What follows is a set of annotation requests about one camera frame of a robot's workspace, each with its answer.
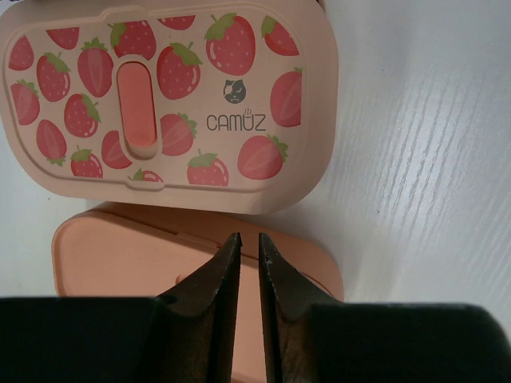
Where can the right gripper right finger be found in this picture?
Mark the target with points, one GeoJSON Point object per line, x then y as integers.
{"type": "Point", "coordinates": [379, 343]}

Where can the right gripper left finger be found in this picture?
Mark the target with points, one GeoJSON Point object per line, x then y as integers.
{"type": "Point", "coordinates": [120, 339]}

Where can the pink box lid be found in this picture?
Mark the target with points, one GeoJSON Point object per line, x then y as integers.
{"type": "Point", "coordinates": [124, 250]}
{"type": "Point", "coordinates": [211, 105]}

